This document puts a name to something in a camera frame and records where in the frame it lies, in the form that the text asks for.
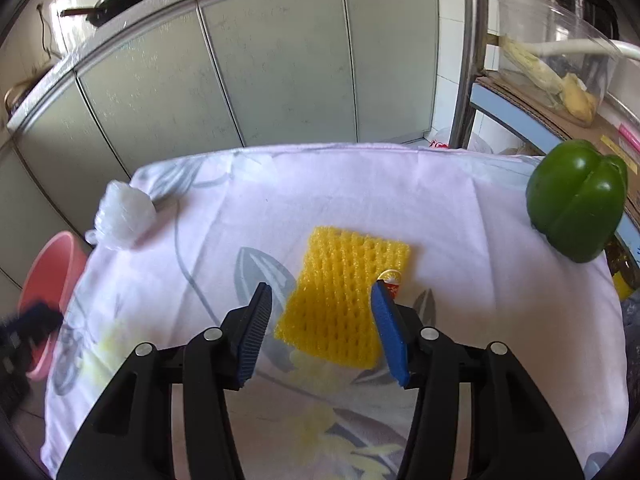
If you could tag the pink plastic bucket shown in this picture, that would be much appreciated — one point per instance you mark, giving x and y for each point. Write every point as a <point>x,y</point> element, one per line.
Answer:
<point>50,270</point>

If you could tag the yellow foam net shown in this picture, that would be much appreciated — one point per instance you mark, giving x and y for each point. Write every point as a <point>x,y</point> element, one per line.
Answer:
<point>340,285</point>

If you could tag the yellow potato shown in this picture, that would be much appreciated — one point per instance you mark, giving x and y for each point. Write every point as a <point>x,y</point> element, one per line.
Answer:
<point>580,100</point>

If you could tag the pink pen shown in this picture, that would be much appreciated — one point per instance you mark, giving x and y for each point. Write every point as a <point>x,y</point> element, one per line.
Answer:
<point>630,137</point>

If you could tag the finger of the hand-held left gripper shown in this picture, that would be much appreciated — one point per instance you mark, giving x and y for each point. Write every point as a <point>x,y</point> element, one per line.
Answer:
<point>37,314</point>

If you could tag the oil bottle yellow label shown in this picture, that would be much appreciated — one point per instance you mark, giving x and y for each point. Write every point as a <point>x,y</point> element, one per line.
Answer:
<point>621,285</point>

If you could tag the small red yellow sticker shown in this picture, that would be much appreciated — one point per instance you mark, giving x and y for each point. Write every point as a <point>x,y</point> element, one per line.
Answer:
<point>391,277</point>

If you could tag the crumpled white plastic bag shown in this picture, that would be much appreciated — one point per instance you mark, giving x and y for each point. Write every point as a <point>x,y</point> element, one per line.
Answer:
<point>125,210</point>

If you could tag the white floral cloth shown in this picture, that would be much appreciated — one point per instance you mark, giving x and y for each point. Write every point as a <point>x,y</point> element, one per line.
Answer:
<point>400,200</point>

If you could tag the corn cob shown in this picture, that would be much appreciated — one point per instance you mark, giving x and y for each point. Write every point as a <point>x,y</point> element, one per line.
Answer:
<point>530,67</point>

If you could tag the metal shelf rack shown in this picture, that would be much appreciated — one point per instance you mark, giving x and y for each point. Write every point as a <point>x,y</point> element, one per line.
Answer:
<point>470,50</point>

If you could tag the grey kitchen cabinet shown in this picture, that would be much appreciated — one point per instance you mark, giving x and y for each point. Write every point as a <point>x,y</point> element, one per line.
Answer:
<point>275,60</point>

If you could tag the white bag red print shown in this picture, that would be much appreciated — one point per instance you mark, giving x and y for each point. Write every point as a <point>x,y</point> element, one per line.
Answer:
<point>450,141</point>

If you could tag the clear plastic container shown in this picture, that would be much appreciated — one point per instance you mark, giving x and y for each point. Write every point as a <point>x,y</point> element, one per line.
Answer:
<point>520,15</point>

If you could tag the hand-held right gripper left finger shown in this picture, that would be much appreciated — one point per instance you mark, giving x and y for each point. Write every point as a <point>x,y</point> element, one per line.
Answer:
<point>252,340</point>

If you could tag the rice cooker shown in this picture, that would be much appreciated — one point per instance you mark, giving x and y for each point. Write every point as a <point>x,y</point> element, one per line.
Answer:
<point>17,97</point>

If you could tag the white leek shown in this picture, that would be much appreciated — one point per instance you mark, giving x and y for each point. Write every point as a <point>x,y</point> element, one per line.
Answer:
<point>590,47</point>

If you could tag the green bell pepper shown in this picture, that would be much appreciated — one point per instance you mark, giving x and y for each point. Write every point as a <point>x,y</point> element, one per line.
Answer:
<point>575,200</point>

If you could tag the brown cardboard sheet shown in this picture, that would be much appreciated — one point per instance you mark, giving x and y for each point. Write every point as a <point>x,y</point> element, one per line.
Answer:
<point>540,110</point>

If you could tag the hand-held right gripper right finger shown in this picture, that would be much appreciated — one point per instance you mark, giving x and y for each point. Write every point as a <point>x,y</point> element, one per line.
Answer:
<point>392,340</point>

